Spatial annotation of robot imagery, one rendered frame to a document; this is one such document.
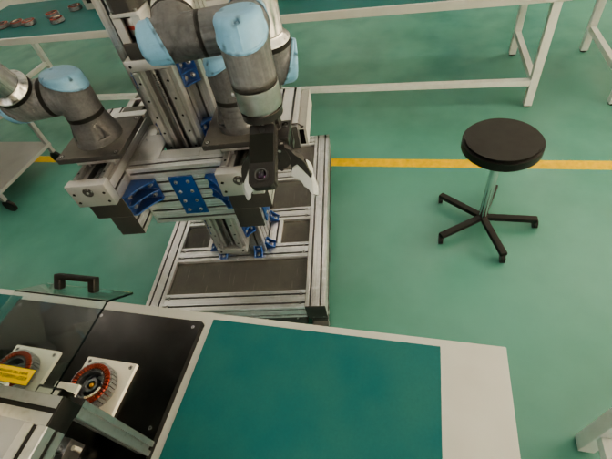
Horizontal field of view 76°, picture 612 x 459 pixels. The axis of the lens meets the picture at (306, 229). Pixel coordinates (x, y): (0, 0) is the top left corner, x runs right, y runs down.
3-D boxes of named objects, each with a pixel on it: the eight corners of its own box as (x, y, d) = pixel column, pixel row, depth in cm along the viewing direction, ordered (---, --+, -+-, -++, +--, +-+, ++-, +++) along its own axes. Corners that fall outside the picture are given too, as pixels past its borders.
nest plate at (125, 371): (91, 358, 106) (88, 356, 105) (138, 365, 102) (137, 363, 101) (57, 416, 97) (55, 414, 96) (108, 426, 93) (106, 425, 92)
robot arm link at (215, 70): (215, 86, 121) (199, 43, 111) (258, 78, 121) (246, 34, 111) (212, 107, 113) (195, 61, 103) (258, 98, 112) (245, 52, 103)
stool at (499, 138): (436, 188, 236) (447, 106, 195) (527, 190, 224) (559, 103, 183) (438, 260, 202) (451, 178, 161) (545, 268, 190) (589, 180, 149)
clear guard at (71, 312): (47, 283, 94) (31, 269, 90) (133, 292, 89) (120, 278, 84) (-59, 428, 74) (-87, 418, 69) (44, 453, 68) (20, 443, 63)
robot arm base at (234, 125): (224, 111, 130) (214, 83, 123) (268, 106, 128) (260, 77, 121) (214, 137, 120) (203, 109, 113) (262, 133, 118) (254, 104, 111)
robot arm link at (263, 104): (275, 92, 60) (224, 98, 61) (280, 118, 64) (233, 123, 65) (280, 69, 65) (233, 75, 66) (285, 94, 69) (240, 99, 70)
